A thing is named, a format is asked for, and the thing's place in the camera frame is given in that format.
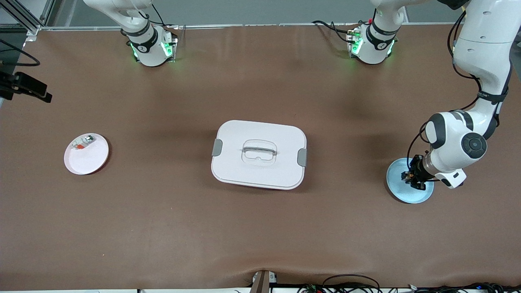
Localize brown camera mount bracket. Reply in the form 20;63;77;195
249;270;278;293

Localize looped black cable bundle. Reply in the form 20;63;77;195
299;274;383;293

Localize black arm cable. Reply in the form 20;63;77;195
0;39;41;67
407;10;509;164

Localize pale pink round plate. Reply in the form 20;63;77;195
64;133;109;175

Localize silver table edge rail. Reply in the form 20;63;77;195
39;22;460;31

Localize white and red switch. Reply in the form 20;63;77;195
70;135;95;150

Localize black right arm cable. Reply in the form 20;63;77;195
0;39;41;67

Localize black left base cable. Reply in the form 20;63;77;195
313;20;361;43

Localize long black cable bundle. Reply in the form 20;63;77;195
407;282;521;293

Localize light blue round plate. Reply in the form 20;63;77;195
386;157;435;204

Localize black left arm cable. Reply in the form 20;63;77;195
407;10;509;164

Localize brown table mat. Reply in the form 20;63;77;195
0;23;521;290

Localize white lidded plastic box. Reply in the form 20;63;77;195
211;120;308;191

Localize aluminium frame profile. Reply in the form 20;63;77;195
0;0;55;41

